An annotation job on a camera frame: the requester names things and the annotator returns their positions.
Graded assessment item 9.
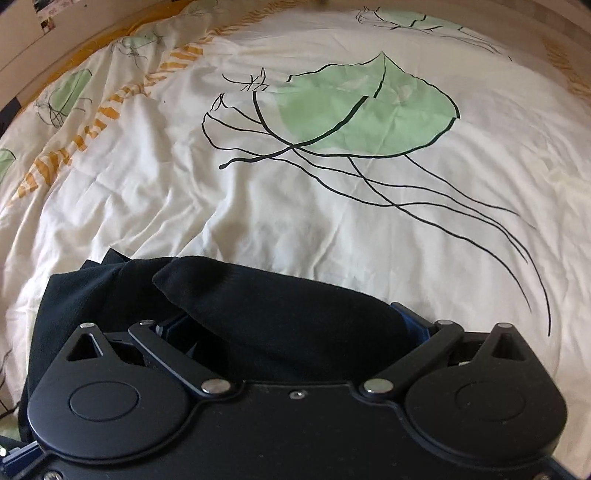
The white wooden bed frame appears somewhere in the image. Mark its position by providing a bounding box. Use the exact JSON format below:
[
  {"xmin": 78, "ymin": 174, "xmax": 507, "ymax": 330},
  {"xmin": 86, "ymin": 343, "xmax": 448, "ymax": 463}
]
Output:
[{"xmin": 0, "ymin": 0, "xmax": 591, "ymax": 114}]

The yellow bed sheet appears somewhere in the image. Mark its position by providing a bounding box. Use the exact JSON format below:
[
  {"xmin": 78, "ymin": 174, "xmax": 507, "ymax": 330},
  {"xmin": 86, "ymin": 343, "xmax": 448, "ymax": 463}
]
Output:
[{"xmin": 111, "ymin": 2, "xmax": 199, "ymax": 38}]

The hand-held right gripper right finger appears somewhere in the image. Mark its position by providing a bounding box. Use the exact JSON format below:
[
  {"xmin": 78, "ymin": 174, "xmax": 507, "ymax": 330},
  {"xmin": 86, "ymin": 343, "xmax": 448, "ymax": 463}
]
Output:
[{"xmin": 358, "ymin": 302, "xmax": 540, "ymax": 400}]

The white jellyfish print duvet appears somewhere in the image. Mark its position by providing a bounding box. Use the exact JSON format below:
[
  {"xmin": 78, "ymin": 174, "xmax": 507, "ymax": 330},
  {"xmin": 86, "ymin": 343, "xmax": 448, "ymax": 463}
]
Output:
[{"xmin": 0, "ymin": 0, "xmax": 591, "ymax": 462}]

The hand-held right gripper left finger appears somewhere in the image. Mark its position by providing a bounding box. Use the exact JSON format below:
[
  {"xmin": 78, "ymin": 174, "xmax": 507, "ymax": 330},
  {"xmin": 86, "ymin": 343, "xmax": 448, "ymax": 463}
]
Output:
[{"xmin": 54, "ymin": 311, "xmax": 235, "ymax": 400}]

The dark navy zip jacket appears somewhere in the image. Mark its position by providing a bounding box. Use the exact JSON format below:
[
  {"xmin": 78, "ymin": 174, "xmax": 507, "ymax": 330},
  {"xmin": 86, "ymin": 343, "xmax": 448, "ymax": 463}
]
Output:
[{"xmin": 17, "ymin": 249, "xmax": 416, "ymax": 432}]

